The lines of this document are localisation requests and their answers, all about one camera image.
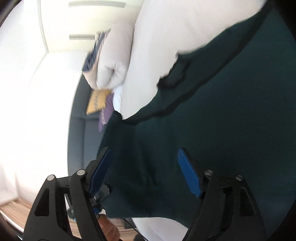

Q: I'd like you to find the dark green cloth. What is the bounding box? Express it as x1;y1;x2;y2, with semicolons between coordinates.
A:
101;3;295;236

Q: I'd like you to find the left hand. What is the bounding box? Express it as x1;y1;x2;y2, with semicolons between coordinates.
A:
97;214;120;241

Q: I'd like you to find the dark grey headboard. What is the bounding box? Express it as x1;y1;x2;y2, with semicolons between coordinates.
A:
67;76;103;175

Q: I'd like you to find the purple cushion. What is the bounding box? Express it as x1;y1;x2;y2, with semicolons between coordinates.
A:
98;93;114;133

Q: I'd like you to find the yellow cushion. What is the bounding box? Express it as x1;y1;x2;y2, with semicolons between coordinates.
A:
86;90;111;115

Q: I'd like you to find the white pillow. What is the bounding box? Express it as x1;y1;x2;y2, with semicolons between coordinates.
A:
112;86;122;113

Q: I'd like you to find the folded beige quilt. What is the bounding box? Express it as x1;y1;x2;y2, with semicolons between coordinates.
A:
82;23;134;90

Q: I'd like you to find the cream wardrobe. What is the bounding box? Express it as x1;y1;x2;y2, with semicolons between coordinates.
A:
37;0;143;52

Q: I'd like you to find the white bed mattress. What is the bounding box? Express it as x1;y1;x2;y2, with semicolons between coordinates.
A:
114;1;264;240

